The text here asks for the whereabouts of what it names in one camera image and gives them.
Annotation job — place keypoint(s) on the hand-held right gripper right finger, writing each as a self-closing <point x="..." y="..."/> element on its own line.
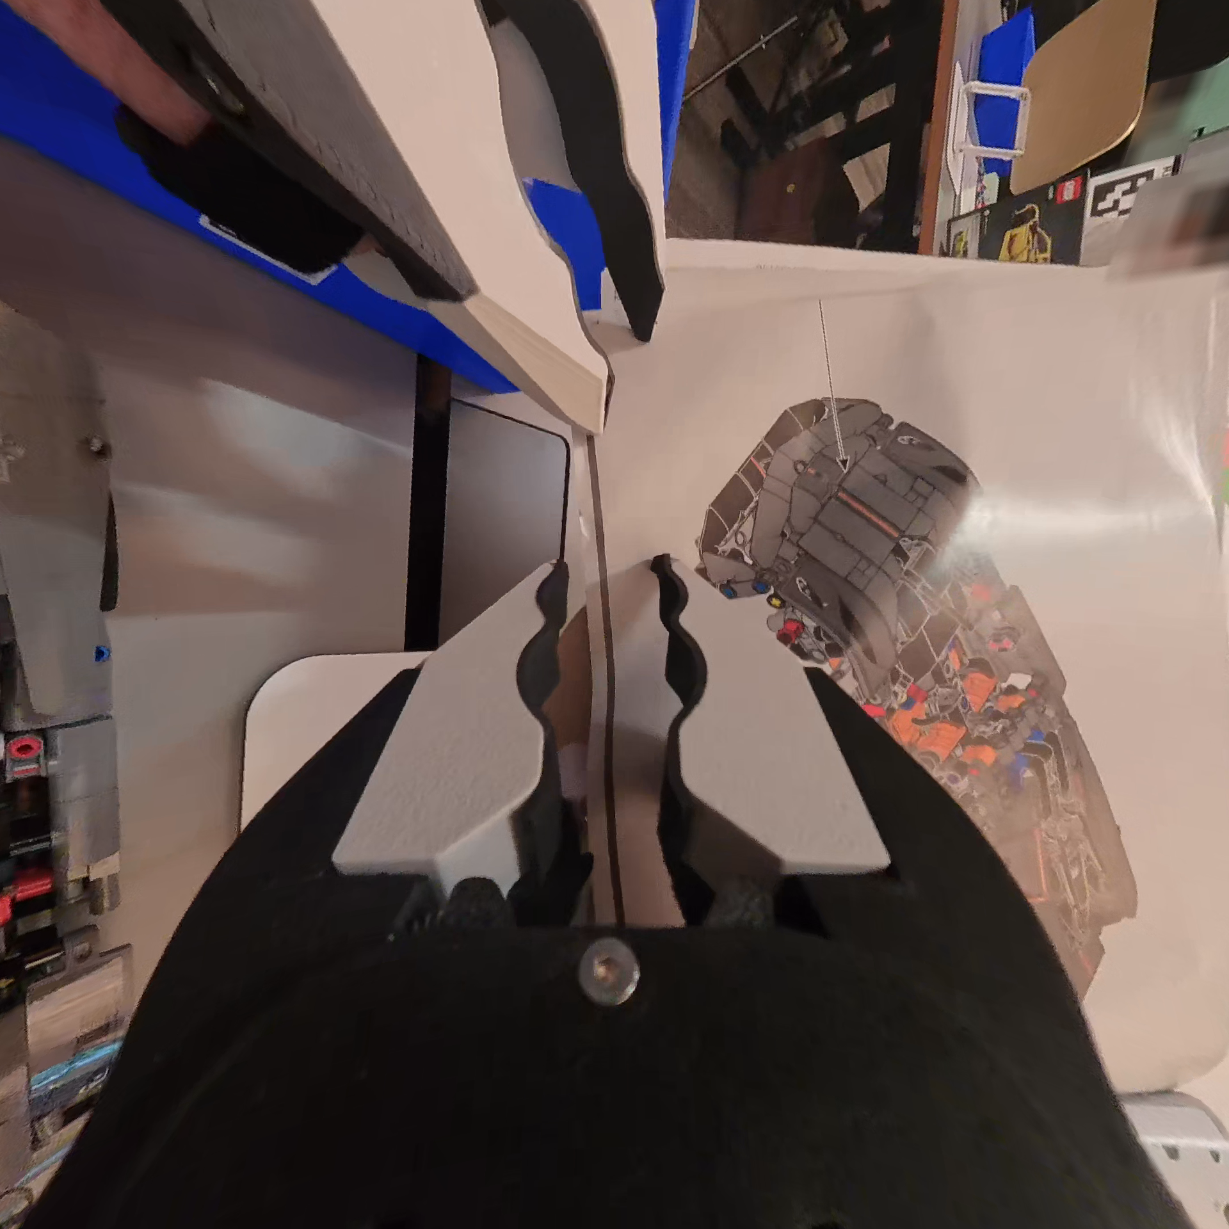
<point x="768" y="768"/>

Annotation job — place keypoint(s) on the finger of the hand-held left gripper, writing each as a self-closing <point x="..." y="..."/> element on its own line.
<point x="432" y="116"/>
<point x="623" y="95"/>

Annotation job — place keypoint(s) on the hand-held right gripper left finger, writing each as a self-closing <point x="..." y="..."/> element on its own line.
<point x="451" y="768"/>

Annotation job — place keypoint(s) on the grey lego car model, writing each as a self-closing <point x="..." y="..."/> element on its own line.
<point x="57" y="768"/>

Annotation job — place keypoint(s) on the person's left hand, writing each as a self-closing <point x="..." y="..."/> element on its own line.
<point x="124" y="57"/>

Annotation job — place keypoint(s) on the blue storage bin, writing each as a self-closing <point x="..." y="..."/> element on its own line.
<point x="672" y="76"/>
<point x="76" y="125"/>

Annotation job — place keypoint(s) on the white adjustable stand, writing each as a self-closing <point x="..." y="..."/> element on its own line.
<point x="288" y="710"/>

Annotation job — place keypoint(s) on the instruction booklet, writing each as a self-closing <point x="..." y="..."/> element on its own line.
<point x="1056" y="432"/>

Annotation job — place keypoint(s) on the tan curved chair back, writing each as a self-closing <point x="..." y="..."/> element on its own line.
<point x="1084" y="87"/>

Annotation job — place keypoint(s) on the framed black white marker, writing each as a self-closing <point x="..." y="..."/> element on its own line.
<point x="1128" y="196"/>

